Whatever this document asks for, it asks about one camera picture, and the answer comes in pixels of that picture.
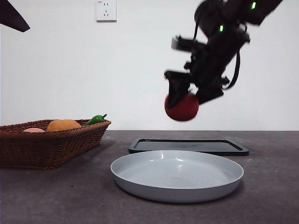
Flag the red tomato with green stem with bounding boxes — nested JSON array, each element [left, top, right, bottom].
[[164, 92, 200, 122]]

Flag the black rectangular tray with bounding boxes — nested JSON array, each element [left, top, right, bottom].
[[128, 138, 249, 157]]

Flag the green pepper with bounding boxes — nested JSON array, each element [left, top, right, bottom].
[[82, 113, 107, 127]]

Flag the grey round plate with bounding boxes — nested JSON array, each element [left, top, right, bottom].
[[110, 150, 244, 204]]

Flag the pale pink round fruit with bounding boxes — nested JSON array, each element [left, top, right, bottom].
[[22, 127, 46, 133]]

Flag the orange-yellow round fruit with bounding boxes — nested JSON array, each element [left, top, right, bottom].
[[46, 119, 83, 133]]

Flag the brown wicker basket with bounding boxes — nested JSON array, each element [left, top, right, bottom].
[[0, 119, 112, 170]]

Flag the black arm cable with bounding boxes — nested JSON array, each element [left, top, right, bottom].
[[224, 50, 242, 90]]

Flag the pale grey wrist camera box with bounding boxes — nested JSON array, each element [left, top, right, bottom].
[[171, 35, 196, 52]]

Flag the white wall socket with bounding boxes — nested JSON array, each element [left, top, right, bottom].
[[96, 0, 117, 23]]

